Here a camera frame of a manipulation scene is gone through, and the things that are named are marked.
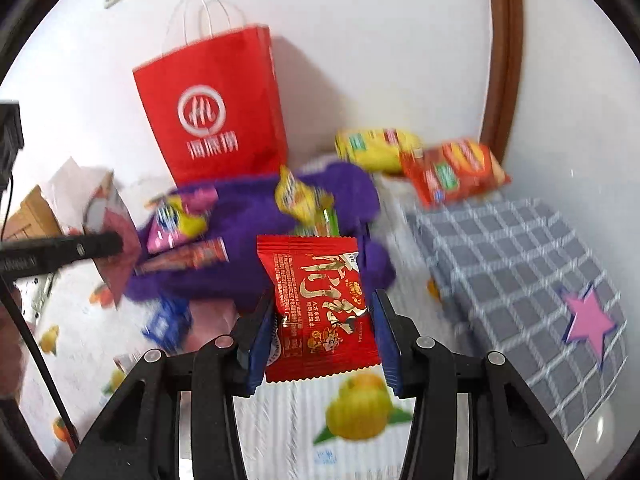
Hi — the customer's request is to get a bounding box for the person's left hand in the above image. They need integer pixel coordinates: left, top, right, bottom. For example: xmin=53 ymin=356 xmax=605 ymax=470
xmin=0 ymin=292 xmax=26 ymax=403

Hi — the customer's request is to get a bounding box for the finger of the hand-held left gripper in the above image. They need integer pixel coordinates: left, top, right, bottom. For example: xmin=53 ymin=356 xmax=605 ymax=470
xmin=0 ymin=232 xmax=125 ymax=282

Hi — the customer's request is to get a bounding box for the brown wooden door frame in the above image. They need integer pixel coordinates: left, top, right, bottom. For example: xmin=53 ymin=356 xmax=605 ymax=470
xmin=477 ymin=0 xmax=526 ymax=162

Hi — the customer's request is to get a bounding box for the white plastic bag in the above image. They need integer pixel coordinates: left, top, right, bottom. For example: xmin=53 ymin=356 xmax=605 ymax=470
xmin=39 ymin=156 xmax=117 ymax=233

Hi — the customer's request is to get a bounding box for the red paper bag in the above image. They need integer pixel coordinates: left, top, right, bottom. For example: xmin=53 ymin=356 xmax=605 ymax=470
xmin=132 ymin=0 xmax=292 ymax=188

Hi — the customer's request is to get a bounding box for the purple cloth tray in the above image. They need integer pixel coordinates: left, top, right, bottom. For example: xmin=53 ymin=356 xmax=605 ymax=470
xmin=125 ymin=160 xmax=397 ymax=312

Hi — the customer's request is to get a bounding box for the green triangular snack packet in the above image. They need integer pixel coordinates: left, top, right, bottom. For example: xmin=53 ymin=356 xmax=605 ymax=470
xmin=312 ymin=206 xmax=342 ymax=239

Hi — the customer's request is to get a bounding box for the blue snack packet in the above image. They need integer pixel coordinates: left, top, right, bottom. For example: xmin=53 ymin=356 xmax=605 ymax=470
xmin=142 ymin=296 xmax=195 ymax=350

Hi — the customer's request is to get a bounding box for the long pink stick packet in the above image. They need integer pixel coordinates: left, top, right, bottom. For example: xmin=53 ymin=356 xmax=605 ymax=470
xmin=134 ymin=236 xmax=231 ymax=277

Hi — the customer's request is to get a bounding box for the yellow chips bag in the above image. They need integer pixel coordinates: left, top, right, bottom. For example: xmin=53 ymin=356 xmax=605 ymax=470
xmin=334 ymin=128 xmax=427 ymax=174

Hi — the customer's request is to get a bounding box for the pink yellow snack packet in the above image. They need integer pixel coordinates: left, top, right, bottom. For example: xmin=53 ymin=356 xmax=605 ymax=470
xmin=146 ymin=195 xmax=212 ymax=254

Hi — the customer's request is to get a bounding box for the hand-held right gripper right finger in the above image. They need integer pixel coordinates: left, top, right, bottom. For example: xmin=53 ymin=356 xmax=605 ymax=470
xmin=370 ymin=289 xmax=583 ymax=480

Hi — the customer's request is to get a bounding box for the fruit print tablecloth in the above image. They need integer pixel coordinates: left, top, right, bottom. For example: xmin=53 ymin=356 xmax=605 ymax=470
xmin=15 ymin=160 xmax=626 ymax=480

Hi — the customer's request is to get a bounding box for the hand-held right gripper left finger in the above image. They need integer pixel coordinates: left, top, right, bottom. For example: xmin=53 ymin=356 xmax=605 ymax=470
xmin=62 ymin=287 xmax=276 ymax=480

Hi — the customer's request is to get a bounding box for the pink white snack packet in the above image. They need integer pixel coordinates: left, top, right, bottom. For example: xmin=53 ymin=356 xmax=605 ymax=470
xmin=81 ymin=170 xmax=144 ymax=307

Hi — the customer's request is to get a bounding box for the grey checked cloth pink star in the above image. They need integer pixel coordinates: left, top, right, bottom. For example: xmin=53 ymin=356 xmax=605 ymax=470
xmin=404 ymin=196 xmax=629 ymax=437

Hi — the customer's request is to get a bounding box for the red snack packet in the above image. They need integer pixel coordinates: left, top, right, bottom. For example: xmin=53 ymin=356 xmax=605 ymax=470
xmin=256 ymin=234 xmax=382 ymax=384

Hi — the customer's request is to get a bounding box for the orange chips bag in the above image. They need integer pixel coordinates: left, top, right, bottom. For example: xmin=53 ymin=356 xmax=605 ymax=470
xmin=399 ymin=140 xmax=513 ymax=209

